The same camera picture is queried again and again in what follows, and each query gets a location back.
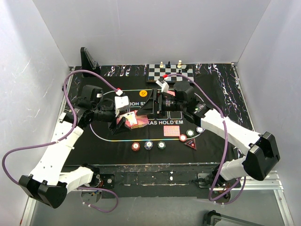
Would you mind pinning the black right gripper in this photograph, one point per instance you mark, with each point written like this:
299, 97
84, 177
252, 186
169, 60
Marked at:
151, 108

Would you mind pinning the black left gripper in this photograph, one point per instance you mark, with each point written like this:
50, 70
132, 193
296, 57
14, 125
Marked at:
121, 127

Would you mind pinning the red playing card box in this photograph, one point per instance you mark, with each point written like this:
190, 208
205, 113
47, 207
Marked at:
130, 118

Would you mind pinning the yellow big blind button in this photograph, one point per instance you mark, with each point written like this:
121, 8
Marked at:
143, 93

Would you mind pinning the red-backed playing card deck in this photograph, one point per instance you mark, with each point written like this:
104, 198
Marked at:
142, 121

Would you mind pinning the red poker chip stack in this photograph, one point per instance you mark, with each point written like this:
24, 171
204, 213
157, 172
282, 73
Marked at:
135, 146

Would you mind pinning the dealt red-backed playing card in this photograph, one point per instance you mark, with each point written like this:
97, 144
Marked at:
171, 131

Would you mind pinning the blue poker chip stack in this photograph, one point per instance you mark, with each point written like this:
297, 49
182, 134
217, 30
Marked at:
148, 145

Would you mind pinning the green poker chip stack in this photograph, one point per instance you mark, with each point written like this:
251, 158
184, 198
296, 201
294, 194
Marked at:
161, 145

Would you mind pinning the red chips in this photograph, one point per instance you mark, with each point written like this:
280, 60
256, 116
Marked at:
182, 138

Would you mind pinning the green chips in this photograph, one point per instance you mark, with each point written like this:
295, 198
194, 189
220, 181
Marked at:
190, 133

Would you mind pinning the black triangular all-in marker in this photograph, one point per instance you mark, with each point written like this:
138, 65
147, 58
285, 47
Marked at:
191, 143

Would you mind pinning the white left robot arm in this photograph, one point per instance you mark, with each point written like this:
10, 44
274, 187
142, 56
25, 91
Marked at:
45, 182

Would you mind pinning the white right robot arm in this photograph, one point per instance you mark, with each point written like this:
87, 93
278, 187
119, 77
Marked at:
260, 151

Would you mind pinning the black poker table mat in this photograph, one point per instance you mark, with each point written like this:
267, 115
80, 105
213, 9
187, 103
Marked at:
98, 146

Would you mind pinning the white chess piece right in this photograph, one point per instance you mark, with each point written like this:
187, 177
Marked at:
179, 64

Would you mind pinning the black card dealer shoe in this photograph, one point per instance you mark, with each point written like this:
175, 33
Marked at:
87, 61

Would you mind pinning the black case corner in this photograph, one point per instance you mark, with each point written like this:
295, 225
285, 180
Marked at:
213, 218

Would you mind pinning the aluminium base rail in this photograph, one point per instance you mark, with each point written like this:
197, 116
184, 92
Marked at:
150, 182

